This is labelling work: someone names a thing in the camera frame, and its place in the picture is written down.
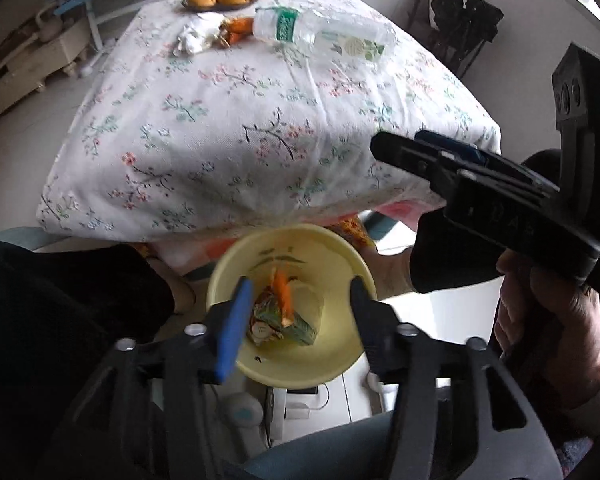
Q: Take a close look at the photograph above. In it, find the white jug vase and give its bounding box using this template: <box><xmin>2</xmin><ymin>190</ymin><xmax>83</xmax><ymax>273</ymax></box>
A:
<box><xmin>35</xmin><ymin>5</ymin><xmax>67</xmax><ymax>42</ymax></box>

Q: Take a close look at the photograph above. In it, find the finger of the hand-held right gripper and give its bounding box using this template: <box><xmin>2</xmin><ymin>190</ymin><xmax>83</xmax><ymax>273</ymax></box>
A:
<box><xmin>415</xmin><ymin>129</ymin><xmax>561</xmax><ymax>196</ymax></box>
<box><xmin>370</xmin><ymin>131</ymin><xmax>461</xmax><ymax>201</ymax></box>

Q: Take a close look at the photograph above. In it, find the person's left leg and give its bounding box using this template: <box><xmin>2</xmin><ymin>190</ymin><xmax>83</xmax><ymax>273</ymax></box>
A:
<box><xmin>0</xmin><ymin>239</ymin><xmax>197</xmax><ymax>480</ymax></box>

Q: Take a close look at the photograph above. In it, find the person's right hand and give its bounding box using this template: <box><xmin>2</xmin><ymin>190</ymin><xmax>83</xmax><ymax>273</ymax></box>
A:
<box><xmin>495</xmin><ymin>250</ymin><xmax>600</xmax><ymax>408</ymax></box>

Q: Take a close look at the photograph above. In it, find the orange fruit peel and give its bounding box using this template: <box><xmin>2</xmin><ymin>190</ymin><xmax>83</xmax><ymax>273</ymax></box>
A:
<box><xmin>270</xmin><ymin>267</ymin><xmax>296</xmax><ymax>326</ymax></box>
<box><xmin>217</xmin><ymin>17</ymin><xmax>255</xmax><ymax>50</ymax></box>

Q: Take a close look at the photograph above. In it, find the clear plastic bottle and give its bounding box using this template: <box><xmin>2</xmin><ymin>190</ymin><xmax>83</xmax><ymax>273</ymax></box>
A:
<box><xmin>252</xmin><ymin>6</ymin><xmax>397</xmax><ymax>63</ymax></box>

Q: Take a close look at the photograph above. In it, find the yellow plastic basin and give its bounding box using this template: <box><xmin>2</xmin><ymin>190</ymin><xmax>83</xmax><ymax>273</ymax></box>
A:
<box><xmin>206</xmin><ymin>224</ymin><xmax>378</xmax><ymax>388</ymax></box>

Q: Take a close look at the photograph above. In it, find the white power strip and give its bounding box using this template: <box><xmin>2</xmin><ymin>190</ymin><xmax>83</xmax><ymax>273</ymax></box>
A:
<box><xmin>265</xmin><ymin>385</ymin><xmax>331</xmax><ymax>441</ymax></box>

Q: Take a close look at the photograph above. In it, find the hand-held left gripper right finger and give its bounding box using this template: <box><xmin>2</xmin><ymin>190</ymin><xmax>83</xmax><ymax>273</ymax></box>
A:
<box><xmin>349</xmin><ymin>276</ymin><xmax>563</xmax><ymax>480</ymax></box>

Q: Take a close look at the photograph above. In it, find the floral white tablecloth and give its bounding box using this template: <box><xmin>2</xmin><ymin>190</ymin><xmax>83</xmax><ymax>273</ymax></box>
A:
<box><xmin>35</xmin><ymin>0</ymin><xmax>501</xmax><ymax>246</ymax></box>

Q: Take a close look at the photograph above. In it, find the cream television cabinet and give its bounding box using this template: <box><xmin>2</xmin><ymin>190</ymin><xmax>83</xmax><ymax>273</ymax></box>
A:
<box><xmin>0</xmin><ymin>20</ymin><xmax>91</xmax><ymax>131</ymax></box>

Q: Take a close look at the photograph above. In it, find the grey-blue chair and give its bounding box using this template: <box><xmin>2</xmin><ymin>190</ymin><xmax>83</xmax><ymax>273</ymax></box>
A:
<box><xmin>0</xmin><ymin>225</ymin><xmax>396</xmax><ymax>480</ymax></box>

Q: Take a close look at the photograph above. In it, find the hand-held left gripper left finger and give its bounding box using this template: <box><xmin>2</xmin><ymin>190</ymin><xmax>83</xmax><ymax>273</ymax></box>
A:
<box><xmin>55</xmin><ymin>276</ymin><xmax>256</xmax><ymax>480</ymax></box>

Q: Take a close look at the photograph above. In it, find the round white device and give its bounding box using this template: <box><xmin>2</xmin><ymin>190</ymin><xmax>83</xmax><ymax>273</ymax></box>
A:
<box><xmin>224</xmin><ymin>392</ymin><xmax>264</xmax><ymax>429</ymax></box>

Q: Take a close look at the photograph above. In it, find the white tissue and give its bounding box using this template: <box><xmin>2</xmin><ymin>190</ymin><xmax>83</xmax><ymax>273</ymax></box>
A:
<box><xmin>173</xmin><ymin>12</ymin><xmax>226</xmax><ymax>56</ymax></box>

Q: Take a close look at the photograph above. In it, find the black folding chair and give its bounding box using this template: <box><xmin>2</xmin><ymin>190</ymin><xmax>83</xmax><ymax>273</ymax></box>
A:
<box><xmin>427</xmin><ymin>0</ymin><xmax>506</xmax><ymax>76</ymax></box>

